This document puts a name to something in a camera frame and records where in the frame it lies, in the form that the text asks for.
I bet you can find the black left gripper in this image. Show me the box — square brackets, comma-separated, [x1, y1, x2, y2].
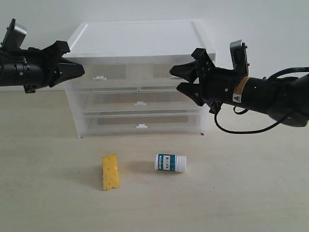
[24, 41, 85, 93]

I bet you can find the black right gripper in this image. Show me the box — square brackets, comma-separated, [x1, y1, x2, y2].
[169, 48, 235, 114]

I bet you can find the white pill bottle blue label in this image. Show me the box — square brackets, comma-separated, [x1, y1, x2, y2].
[154, 154, 187, 173]

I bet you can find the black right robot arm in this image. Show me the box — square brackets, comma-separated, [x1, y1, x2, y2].
[169, 45, 309, 127]

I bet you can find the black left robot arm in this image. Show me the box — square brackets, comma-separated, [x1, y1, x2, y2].
[0, 41, 85, 93]

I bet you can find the clear plastic container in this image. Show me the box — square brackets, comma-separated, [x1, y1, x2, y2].
[81, 112, 206, 134]
[75, 91, 200, 114]

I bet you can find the white plastic drawer cabinet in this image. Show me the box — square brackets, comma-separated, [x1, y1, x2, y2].
[63, 19, 216, 138]

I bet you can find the yellow cheese wedge toy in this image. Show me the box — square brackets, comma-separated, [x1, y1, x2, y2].
[101, 154, 120, 191]

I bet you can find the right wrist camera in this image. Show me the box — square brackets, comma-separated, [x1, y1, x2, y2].
[230, 40, 249, 76]

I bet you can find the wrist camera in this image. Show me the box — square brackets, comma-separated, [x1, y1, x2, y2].
[0, 18, 27, 52]
[230, 40, 249, 76]

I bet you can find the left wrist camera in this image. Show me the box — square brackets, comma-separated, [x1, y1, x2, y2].
[0, 18, 27, 52]

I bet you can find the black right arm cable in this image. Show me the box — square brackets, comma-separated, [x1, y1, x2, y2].
[213, 66, 309, 134]

